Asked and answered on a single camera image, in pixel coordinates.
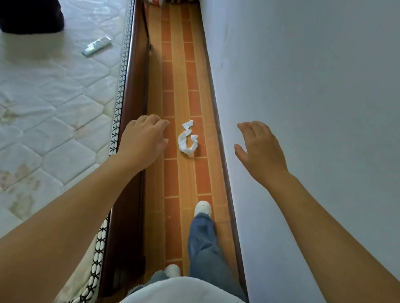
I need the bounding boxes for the person's left hand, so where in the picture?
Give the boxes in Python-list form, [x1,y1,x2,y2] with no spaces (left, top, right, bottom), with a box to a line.
[116,110,172,177]

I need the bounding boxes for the person's right hand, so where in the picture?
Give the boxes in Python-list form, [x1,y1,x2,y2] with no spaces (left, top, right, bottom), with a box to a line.
[229,119,295,190]

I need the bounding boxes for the person's left forearm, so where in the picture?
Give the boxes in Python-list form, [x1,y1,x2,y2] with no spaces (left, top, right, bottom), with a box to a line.
[0,138,145,303]

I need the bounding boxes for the person's right forearm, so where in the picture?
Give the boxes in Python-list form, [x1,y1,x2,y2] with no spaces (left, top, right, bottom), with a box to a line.
[245,167,400,303]

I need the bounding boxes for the dark brown baseboard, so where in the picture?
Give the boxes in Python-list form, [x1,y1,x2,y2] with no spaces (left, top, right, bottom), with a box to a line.
[160,3,286,299]

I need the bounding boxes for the crumpled white tissue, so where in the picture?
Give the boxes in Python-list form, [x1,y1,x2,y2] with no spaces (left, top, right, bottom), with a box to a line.
[176,118,201,158]

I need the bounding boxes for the white shoe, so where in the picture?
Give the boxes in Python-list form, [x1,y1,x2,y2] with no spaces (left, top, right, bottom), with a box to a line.
[193,200,214,220]
[163,263,183,280]

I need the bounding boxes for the silver remote control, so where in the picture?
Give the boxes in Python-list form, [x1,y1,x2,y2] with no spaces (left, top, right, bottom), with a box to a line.
[81,33,113,60]

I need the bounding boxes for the blue jeans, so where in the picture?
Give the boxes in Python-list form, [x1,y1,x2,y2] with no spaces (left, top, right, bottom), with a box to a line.
[127,206,263,303]

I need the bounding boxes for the white quilted mattress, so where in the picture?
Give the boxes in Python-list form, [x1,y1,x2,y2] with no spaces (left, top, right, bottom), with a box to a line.
[0,0,138,303]

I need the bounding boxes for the dark brown wooden bed frame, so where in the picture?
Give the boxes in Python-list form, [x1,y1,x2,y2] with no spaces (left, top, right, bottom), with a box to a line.
[96,0,180,303]

